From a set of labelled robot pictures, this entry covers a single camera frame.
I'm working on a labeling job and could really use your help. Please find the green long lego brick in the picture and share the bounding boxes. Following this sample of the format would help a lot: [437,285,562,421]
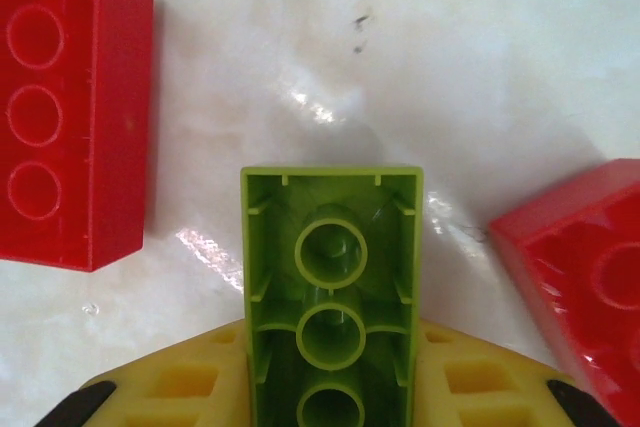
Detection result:
[239,164,426,427]

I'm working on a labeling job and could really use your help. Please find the red long lego brick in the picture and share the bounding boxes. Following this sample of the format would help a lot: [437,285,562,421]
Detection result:
[488,157,640,427]
[0,0,155,274]

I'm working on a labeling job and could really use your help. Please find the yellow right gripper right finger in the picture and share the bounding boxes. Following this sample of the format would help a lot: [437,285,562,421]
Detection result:
[412,319,621,427]

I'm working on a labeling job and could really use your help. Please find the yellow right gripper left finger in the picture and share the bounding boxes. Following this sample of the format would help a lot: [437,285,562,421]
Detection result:
[42,319,256,427]

